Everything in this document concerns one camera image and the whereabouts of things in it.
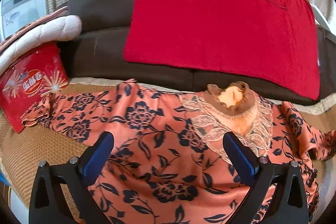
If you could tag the orange floral garment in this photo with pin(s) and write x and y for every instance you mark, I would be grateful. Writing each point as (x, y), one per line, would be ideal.
(168, 164)

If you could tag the woven bamboo mat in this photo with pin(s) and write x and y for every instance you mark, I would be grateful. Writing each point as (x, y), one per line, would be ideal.
(20, 154)

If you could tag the red egg roll box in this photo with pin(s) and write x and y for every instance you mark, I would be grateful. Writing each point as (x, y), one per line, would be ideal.
(34, 75)

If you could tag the white quilted cushion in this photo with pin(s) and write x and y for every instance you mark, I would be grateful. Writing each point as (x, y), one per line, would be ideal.
(61, 29)

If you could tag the dark brown leather headboard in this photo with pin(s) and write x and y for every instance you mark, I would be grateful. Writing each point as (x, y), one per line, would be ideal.
(97, 53)

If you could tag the red cloth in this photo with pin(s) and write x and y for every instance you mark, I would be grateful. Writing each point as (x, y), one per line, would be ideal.
(273, 40)

